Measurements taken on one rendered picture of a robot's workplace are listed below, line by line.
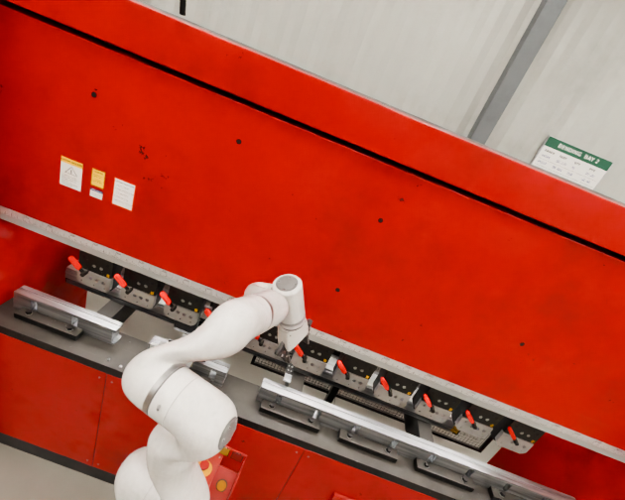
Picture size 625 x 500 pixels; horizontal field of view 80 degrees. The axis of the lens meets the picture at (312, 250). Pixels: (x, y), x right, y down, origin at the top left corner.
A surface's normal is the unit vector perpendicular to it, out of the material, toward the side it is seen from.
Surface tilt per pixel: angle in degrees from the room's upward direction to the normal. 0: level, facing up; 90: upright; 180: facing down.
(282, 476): 90
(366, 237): 90
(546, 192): 90
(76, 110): 90
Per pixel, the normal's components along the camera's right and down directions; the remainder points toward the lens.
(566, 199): -0.13, 0.42
